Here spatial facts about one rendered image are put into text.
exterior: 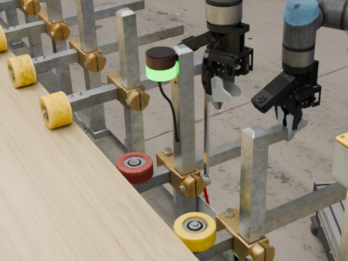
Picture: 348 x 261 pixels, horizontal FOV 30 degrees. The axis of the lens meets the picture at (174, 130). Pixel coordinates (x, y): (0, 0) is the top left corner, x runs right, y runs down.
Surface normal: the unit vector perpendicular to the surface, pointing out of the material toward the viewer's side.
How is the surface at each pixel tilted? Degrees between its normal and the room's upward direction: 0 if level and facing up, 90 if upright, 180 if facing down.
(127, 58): 90
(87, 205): 0
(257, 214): 90
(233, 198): 0
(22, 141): 0
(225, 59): 90
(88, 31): 90
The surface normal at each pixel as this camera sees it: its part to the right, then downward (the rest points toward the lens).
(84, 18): 0.50, 0.44
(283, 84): -0.44, -0.58
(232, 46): -0.64, 0.42
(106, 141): -0.04, -0.85
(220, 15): -0.19, 0.51
